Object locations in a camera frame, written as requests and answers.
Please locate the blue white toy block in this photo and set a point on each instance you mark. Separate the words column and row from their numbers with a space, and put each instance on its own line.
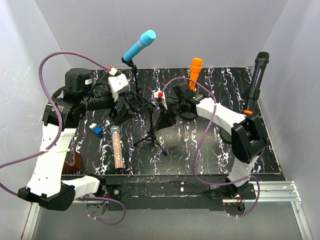
column 96, row 129

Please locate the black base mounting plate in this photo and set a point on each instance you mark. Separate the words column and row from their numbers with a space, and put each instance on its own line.
column 177, row 192

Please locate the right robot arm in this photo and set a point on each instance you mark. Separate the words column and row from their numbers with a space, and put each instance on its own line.
column 247, row 132

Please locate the round base stand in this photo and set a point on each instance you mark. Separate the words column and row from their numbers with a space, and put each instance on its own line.
column 188, row 116
column 225, row 136

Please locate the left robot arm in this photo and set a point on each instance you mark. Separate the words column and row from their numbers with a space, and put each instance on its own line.
column 61, row 118

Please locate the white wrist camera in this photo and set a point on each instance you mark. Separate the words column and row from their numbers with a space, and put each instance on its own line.
column 159, row 97
column 118, row 83

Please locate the tall black tripod stand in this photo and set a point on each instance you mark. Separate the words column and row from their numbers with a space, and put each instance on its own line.
column 136, row 80

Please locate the brown box with clear lid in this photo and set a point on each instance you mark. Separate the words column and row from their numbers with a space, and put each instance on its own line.
column 72, row 163

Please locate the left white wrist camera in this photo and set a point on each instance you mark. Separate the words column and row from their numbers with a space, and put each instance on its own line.
column 118, row 83

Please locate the cyan microphone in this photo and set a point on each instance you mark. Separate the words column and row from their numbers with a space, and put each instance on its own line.
column 145, row 40

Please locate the aluminium rail frame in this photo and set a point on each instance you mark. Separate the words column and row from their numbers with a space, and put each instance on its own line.
column 276, row 215

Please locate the orange microphone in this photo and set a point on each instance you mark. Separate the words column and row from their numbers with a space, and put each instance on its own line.
column 195, row 69

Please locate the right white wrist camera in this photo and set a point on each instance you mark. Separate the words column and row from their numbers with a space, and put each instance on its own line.
column 159, row 97

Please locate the glitter silver microphone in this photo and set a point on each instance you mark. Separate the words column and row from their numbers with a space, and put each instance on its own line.
column 117, row 148

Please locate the black microphone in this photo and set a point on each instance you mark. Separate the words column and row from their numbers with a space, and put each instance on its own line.
column 251, row 95

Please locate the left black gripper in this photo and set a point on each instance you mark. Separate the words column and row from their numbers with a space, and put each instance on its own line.
column 124, row 113

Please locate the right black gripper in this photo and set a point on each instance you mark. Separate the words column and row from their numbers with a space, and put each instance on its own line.
column 165, row 120

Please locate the small black tripod stand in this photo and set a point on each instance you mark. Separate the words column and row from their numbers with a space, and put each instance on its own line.
column 151, row 134

